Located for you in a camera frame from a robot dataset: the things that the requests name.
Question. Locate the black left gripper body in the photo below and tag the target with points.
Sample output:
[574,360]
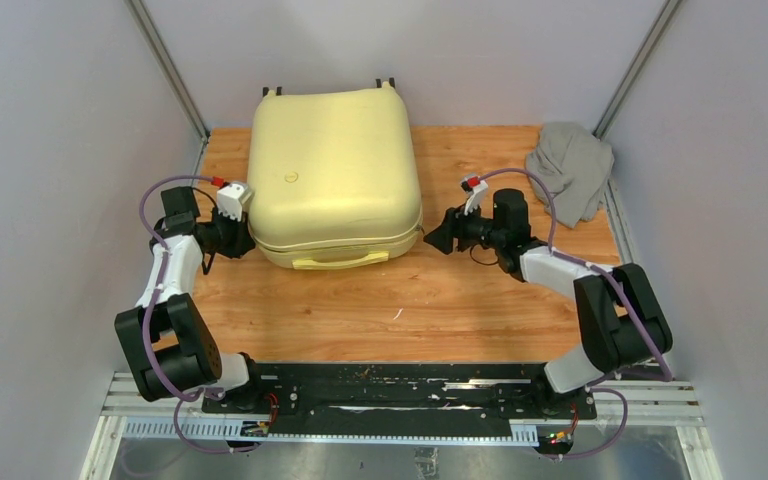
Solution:
[226,235]

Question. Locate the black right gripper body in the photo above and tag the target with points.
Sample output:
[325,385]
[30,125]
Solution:
[474,229]

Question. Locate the cream suitcase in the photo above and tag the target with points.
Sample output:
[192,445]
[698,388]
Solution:
[334,178]

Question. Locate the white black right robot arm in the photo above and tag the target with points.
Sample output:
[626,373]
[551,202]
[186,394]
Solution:
[621,323]

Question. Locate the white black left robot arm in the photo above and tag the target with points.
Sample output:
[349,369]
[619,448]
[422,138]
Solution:
[166,342]

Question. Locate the grey crumpled cloth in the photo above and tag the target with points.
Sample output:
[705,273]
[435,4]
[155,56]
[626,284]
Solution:
[575,167]

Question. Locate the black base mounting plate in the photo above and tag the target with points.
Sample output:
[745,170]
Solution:
[448,400]

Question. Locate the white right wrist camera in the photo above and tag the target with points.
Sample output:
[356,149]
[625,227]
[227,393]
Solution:
[476,190]

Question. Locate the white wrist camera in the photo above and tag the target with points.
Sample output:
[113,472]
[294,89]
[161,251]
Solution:
[476,190]
[233,199]

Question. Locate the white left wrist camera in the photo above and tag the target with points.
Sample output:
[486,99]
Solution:
[233,199]

